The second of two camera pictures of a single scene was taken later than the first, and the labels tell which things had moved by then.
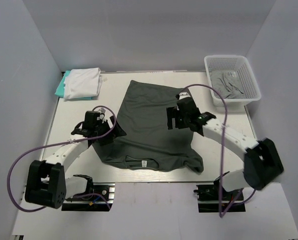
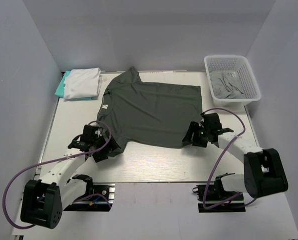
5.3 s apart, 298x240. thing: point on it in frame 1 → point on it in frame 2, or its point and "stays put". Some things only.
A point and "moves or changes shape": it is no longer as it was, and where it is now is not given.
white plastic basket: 231,75 stays put
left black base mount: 100,198 stays put
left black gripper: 118,131 → 112,146
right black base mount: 208,198 stays put
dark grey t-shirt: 148,144 moves or changes shape
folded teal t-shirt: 60,91 stays put
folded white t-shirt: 80,83 stays put
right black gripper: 173,112 → 194,127
